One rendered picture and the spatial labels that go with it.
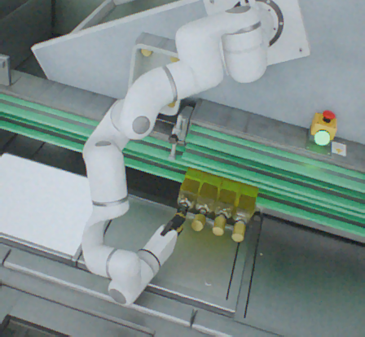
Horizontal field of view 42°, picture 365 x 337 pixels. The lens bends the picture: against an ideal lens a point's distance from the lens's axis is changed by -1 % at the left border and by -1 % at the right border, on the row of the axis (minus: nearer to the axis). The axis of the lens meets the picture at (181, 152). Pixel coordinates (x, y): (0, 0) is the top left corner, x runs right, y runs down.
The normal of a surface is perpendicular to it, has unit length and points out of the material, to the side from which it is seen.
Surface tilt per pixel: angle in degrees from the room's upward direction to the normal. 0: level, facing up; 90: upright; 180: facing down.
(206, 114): 90
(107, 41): 0
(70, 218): 90
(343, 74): 0
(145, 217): 90
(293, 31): 5
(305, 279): 90
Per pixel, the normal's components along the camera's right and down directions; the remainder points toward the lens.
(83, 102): 0.16, -0.76
